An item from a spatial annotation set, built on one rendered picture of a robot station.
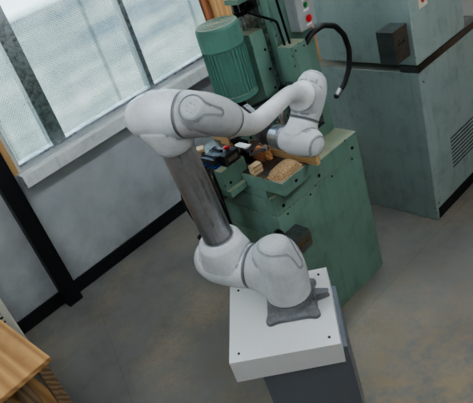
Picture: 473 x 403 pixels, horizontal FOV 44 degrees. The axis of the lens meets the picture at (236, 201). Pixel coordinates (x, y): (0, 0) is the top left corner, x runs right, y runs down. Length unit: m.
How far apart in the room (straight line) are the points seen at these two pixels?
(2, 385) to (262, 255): 1.25
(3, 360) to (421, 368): 1.75
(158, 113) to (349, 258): 1.57
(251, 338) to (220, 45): 1.09
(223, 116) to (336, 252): 1.41
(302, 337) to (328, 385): 0.26
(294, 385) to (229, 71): 1.18
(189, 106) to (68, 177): 2.13
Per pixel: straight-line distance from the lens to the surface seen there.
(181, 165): 1.71
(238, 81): 2.36
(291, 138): 2.02
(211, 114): 1.52
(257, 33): 2.43
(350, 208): 2.81
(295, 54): 2.41
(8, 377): 2.64
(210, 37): 2.30
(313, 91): 2.00
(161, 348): 3.15
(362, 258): 3.00
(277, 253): 1.84
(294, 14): 2.46
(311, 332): 1.94
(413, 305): 2.94
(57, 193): 3.57
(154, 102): 1.62
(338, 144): 2.65
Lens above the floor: 2.07
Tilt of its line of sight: 31 degrees down
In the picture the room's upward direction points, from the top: 19 degrees counter-clockwise
